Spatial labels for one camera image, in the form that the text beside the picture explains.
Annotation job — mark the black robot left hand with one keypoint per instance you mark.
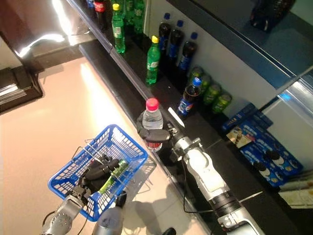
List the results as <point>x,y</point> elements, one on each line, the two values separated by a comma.
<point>97,173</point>

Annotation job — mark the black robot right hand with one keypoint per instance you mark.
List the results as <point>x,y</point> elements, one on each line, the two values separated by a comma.
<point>156,136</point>

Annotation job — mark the clear water bottle red cap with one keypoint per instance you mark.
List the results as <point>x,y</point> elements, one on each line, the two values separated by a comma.
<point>152,117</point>

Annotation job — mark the blue plastic shopping basket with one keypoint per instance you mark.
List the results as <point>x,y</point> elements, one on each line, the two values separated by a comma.
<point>94,216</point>

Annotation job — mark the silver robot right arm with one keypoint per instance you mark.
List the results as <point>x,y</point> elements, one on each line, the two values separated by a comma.
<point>205,169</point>

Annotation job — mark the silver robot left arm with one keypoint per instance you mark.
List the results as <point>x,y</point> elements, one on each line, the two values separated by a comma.
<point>66,215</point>

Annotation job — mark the green soda bottle lying flat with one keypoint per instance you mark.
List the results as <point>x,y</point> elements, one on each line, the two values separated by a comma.
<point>115,176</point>

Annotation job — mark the white right wrist plate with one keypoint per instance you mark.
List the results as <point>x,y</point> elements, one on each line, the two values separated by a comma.
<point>176,117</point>

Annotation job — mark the blue white wafer cone box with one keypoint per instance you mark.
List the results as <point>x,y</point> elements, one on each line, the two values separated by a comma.
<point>239,137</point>

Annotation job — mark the narrow blue biscuit box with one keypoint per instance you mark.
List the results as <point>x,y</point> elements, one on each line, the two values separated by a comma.
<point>239,116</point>

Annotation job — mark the blue Oreo cookie box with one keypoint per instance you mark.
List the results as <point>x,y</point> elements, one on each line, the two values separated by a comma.
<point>281,151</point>
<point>264,171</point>

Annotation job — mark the white shelf divider panel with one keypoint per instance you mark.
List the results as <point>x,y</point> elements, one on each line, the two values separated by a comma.
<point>146,19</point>

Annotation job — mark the black side shelving base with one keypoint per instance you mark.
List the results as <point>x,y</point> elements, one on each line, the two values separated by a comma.
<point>22,83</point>

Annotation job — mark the Coca-Cola bottle red cap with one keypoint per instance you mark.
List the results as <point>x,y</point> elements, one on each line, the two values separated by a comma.
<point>99,17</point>

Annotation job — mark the cream gift box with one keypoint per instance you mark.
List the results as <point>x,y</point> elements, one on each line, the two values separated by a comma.
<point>298,193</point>

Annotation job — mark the reflective steel corner panel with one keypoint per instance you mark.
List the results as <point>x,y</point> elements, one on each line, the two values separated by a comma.
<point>49,24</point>

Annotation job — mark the large Pepsi cola bottle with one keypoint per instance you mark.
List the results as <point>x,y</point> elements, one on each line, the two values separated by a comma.
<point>269,14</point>

